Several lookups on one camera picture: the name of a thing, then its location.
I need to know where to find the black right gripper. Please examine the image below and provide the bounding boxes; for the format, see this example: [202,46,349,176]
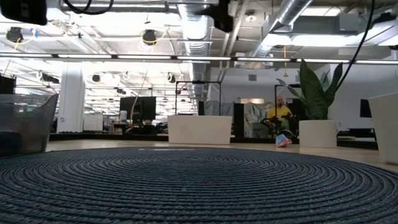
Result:
[195,0,234,34]

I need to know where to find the blue red granola bar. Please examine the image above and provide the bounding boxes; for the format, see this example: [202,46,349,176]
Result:
[275,133,293,148]

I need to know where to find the long ceiling light strip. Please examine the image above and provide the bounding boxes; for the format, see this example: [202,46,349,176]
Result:
[0,53,398,65]

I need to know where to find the yellow hanging pendant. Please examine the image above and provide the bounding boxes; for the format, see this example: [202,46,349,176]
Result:
[282,45,289,78]

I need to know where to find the black ceiling speaker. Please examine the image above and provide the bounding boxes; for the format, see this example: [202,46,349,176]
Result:
[6,26,24,44]
[142,29,158,47]

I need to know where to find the black tower box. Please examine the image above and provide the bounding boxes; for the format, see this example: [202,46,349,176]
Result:
[233,103,245,138]

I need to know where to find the grey crumpled cover sheet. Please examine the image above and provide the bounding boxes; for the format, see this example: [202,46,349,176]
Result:
[244,102,271,138]

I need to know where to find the person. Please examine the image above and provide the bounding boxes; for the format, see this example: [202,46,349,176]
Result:
[266,95,295,136]

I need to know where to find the white rectangular bin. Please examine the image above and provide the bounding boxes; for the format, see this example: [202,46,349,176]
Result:
[167,114,233,146]

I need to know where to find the green snake plant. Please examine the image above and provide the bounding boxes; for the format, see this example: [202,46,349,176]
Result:
[276,58,344,121]

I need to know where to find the large black monitor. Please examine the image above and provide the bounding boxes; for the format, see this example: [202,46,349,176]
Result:
[119,96,157,134]

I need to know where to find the white round planter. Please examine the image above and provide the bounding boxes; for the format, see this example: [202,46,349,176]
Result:
[298,119,338,149]

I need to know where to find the white cabinet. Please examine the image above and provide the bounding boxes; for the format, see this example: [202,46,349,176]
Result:
[83,114,104,132]

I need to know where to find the round dark blue woven mat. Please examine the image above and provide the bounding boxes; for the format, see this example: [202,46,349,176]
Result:
[0,146,398,224]

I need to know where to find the white column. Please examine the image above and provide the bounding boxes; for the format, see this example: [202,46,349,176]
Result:
[57,70,86,134]

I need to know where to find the tall white bin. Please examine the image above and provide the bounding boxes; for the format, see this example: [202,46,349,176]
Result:
[368,91,398,166]

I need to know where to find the translucent grey plastic bin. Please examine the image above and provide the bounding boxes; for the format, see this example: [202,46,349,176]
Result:
[0,93,60,156]

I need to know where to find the black box on shelf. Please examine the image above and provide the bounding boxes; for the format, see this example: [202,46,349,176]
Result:
[0,75,17,95]

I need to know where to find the black metal frame stand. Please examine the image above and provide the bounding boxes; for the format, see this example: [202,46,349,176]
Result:
[274,83,301,122]
[175,80,222,116]

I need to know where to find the silver slanted ventilation duct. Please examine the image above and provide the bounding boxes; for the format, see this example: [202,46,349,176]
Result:
[248,0,313,58]

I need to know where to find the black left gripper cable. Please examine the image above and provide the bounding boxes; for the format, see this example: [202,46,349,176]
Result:
[63,0,114,16]

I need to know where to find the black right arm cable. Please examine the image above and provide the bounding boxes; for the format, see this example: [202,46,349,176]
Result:
[335,0,376,91]

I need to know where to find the black wall monitor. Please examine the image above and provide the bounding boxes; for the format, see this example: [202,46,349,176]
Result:
[359,99,371,118]

